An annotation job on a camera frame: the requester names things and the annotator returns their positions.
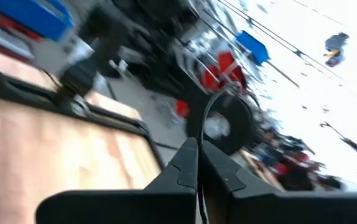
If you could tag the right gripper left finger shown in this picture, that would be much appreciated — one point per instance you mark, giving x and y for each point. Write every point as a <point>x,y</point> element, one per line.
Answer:
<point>135,208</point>

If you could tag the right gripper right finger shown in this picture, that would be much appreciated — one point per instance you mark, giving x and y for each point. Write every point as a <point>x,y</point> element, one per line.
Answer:
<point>275,208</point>

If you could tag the red storage bin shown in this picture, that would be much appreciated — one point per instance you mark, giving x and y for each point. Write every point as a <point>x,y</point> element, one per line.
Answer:
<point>182,109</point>
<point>226,62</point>
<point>209,81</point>

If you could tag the blue storage bin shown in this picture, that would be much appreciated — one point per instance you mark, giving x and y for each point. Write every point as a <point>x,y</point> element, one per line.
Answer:
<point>254,46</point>

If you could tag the black aluminium table frame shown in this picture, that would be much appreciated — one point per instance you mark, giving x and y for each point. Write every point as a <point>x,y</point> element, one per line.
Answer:
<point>72,107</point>

